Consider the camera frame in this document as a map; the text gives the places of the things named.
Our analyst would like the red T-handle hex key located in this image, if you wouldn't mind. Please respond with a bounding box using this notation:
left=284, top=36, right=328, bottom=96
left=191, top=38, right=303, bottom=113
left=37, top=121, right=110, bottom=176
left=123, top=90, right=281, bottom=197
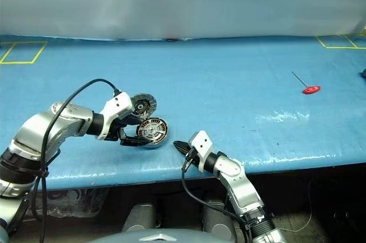
left=291, top=71, right=321, bottom=94

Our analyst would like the silver motor end cover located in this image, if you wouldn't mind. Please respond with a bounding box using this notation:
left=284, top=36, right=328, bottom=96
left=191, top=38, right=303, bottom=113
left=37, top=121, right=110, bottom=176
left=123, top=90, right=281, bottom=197
left=132, top=93, right=158, bottom=119

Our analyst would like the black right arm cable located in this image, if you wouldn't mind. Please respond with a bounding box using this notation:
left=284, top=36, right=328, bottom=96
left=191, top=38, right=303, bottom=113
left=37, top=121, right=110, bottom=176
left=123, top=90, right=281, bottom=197
left=181, top=151, right=254, bottom=243

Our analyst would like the clear plastic bag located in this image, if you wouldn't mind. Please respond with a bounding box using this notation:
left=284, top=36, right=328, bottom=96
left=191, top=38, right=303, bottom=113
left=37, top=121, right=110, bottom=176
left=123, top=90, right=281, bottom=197
left=27, top=188, right=111, bottom=218

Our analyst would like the white backdrop sheet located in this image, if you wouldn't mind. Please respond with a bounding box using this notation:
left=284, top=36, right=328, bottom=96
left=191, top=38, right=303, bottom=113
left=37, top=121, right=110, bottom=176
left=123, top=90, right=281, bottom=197
left=0, top=0, right=366, bottom=41

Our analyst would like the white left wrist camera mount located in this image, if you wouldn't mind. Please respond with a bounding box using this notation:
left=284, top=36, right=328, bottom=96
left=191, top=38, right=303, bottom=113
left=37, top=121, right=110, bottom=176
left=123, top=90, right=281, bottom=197
left=96, top=91, right=134, bottom=141

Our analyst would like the dark grey rounded shape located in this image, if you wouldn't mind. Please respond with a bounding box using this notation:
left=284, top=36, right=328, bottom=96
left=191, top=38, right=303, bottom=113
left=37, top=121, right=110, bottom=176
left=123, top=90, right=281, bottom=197
left=121, top=202, right=157, bottom=233

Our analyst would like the yellow tape rectangle outline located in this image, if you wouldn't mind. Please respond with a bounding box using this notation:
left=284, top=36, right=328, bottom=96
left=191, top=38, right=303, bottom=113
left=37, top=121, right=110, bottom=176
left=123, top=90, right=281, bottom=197
left=0, top=41, right=49, bottom=65
left=315, top=34, right=366, bottom=50

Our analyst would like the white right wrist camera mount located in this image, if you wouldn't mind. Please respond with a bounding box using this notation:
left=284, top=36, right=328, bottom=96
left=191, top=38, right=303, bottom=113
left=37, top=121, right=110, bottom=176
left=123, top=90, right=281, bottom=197
left=188, top=130, right=214, bottom=173

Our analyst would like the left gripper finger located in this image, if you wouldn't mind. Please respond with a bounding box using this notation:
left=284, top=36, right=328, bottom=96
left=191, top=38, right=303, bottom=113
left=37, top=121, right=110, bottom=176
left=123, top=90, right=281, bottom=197
left=128, top=113, right=143, bottom=125
left=120, top=136, right=149, bottom=146

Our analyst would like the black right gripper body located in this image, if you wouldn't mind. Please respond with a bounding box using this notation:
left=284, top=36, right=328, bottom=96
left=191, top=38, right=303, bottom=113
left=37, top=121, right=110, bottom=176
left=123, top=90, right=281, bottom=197
left=182, top=145, right=201, bottom=169

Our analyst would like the silver motor stator housing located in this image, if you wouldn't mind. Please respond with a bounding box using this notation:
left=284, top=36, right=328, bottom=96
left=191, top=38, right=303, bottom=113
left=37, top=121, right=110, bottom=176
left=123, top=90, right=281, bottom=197
left=136, top=117, right=170, bottom=150

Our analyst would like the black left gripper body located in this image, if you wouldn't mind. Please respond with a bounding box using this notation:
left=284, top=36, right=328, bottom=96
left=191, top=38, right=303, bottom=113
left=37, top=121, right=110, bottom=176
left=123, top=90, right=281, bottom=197
left=108, top=111, right=138, bottom=142

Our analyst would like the thin white wire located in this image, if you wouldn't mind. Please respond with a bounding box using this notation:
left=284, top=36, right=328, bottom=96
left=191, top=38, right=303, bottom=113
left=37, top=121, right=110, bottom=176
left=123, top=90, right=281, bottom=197
left=285, top=178, right=314, bottom=233

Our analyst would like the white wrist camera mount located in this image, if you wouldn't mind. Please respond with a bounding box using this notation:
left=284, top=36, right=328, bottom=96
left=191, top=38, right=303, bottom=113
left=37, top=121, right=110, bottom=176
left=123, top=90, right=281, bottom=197
left=188, top=130, right=214, bottom=173
left=96, top=91, right=134, bottom=141

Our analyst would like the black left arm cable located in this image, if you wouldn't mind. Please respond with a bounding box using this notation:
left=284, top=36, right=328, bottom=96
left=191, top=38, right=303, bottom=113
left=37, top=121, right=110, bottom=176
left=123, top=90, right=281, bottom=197
left=30, top=78, right=122, bottom=243

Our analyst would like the black rotor wheel with spokes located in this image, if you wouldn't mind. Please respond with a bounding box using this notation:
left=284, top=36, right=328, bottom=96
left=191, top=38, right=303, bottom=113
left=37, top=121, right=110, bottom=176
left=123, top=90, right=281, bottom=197
left=138, top=118, right=168, bottom=144

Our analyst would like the grey robot torso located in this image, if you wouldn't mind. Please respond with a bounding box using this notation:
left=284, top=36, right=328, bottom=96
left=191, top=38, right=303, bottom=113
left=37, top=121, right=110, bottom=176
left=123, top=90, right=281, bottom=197
left=93, top=228, right=258, bottom=243

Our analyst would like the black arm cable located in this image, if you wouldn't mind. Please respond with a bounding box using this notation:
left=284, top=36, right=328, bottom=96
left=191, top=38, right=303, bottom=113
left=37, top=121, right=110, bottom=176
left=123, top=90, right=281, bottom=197
left=30, top=78, right=122, bottom=243
left=181, top=151, right=254, bottom=243

